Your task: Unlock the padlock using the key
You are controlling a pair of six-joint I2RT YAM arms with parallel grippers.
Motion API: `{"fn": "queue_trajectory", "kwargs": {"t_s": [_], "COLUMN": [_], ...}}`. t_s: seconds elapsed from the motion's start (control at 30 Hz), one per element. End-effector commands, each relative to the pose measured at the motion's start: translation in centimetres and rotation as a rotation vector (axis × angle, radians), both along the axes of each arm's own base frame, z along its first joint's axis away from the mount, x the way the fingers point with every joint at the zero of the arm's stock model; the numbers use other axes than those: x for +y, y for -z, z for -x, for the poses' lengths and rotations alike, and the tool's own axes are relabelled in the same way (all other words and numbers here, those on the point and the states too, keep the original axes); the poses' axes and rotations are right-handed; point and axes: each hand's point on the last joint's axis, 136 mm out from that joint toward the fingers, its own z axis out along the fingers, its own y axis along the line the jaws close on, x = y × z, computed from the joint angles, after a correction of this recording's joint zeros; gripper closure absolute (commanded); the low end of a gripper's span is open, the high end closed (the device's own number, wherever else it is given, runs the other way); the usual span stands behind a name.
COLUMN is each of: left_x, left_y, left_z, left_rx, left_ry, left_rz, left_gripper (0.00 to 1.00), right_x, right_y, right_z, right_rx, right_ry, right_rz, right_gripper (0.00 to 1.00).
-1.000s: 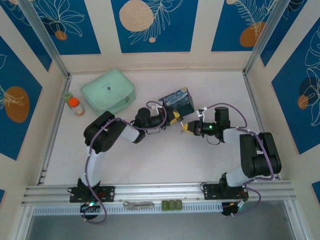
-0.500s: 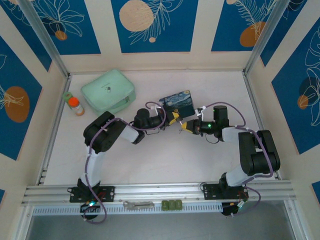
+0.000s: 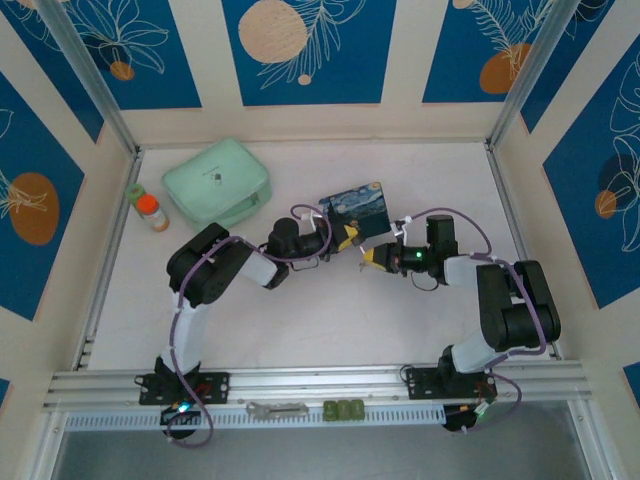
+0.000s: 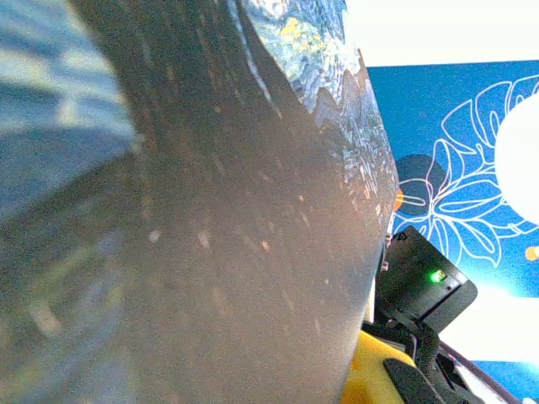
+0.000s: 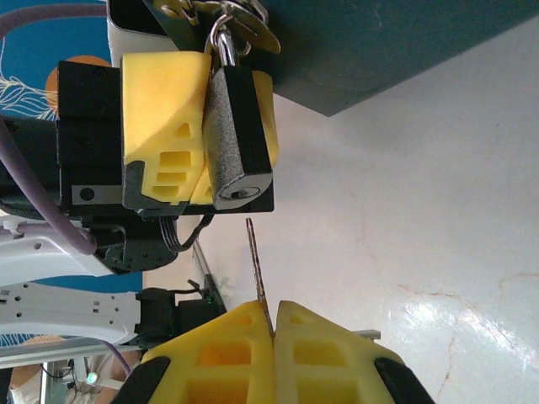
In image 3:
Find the small key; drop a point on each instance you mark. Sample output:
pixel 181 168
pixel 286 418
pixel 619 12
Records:
pixel 361 266

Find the starry night print tin box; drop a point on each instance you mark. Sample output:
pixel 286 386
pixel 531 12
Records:
pixel 360 210

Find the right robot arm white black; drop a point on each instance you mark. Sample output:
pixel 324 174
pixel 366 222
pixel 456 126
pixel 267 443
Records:
pixel 470 350

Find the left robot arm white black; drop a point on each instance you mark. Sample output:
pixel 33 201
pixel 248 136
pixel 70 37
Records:
pixel 190 330

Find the mint green zipper pouch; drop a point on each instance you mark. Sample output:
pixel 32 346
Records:
pixel 215 185

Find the orange cap bottle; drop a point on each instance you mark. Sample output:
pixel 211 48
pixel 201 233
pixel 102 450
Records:
pixel 152 212

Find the green connector block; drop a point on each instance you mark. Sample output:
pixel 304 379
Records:
pixel 356 410
pixel 330 410
pixel 343 410

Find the green cap bottle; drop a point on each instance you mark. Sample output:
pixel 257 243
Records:
pixel 135 194

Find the flat metal tool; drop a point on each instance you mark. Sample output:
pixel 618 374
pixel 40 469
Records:
pixel 277 410

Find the aluminium side rail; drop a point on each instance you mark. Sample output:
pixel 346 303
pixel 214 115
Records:
pixel 110 260
pixel 510 215

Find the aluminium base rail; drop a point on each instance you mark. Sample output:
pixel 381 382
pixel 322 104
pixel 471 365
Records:
pixel 310 382

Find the aluminium frame post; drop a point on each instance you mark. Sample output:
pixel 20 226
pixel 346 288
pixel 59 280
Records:
pixel 535 75
pixel 90 80

